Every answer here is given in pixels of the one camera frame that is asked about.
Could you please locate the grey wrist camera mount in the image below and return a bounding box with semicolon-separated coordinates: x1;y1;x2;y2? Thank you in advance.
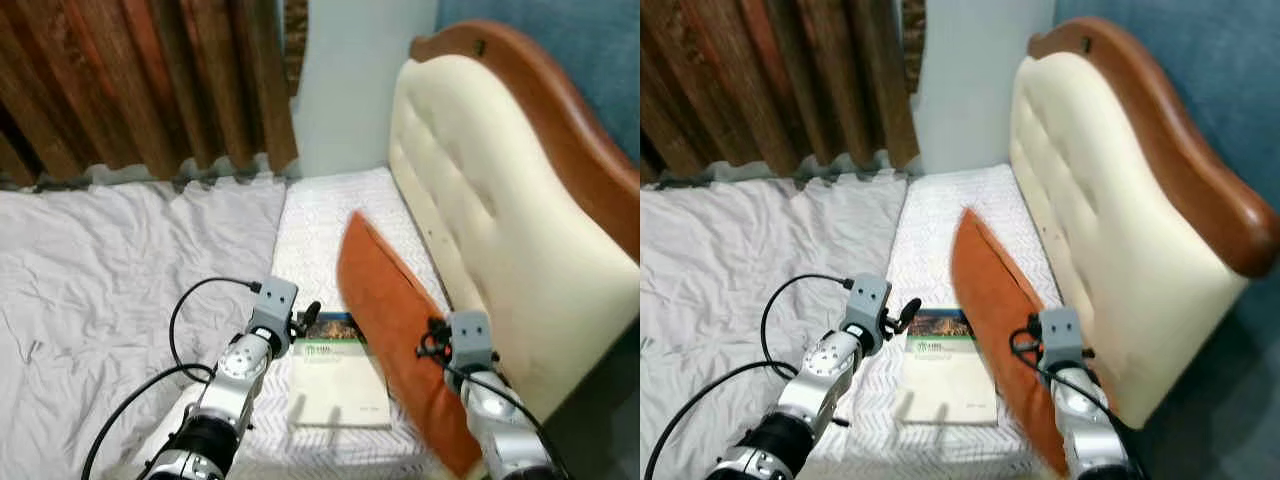
250;277;299;346
1038;307;1086;369
843;275;891;346
448;310;493;369

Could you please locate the brown curtain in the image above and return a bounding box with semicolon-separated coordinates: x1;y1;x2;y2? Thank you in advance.
640;0;921;187
0;0;301;187

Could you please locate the white book green cover photo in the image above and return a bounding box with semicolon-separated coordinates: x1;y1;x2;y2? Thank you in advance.
288;311;393;429
902;308;999;427

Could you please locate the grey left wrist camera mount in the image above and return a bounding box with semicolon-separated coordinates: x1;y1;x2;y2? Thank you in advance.
250;277;299;346
843;275;891;346

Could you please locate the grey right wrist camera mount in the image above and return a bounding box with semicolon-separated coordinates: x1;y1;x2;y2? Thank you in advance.
448;310;493;369
1038;307;1086;369

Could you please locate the cream tufted headboard wood trim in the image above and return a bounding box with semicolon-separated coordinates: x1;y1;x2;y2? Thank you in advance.
1010;17;1280;429
388;20;641;421

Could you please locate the orange pillow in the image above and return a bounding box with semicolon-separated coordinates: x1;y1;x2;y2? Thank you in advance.
336;210;486;479
950;207;1111;476

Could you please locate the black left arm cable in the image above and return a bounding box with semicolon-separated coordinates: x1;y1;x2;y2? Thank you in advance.
645;273;856;480
82;276;263;480

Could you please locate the grey crumpled blanket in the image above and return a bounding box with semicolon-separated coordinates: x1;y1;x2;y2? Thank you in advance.
640;172;909;480
0;172;291;480

